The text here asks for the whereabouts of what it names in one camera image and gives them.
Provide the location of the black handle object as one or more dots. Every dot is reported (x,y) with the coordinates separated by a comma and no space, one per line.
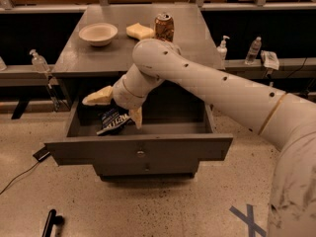
(53,225)

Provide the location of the blue chip bag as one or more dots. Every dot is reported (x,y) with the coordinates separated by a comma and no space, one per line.
(113,120)

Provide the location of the orange soda can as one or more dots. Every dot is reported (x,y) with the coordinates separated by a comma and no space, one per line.
(164,27)

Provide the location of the crumpled paper packet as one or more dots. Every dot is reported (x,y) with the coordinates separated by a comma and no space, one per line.
(270,60)

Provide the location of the left sanitizer pump bottle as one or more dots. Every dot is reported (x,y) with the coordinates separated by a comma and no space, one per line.
(39,62)

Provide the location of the black box on floor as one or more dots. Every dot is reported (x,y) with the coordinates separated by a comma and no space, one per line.
(41,154)

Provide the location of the lower grey drawer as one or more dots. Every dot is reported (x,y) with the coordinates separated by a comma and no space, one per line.
(143,169)

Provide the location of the grey cabinet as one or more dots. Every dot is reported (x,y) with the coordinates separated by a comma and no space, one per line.
(82,69)

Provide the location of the white bowl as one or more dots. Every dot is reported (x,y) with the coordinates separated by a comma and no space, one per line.
(99,34)

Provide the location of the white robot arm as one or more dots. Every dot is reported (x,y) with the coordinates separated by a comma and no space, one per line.
(286,121)

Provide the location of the right sanitizer pump bottle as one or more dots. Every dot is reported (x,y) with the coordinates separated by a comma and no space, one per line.
(222,49)

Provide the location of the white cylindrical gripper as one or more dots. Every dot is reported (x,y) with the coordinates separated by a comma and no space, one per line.
(124,95)

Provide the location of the open grey top drawer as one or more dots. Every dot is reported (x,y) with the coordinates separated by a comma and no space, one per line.
(175,129)

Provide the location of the clear water bottle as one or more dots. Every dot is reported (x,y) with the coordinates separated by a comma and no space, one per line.
(253,50)

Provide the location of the sanitizer pump bottle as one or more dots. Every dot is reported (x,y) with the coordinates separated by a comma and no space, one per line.
(39,62)
(222,49)

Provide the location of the yellow sponge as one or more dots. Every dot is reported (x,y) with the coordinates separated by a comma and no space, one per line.
(139,32)

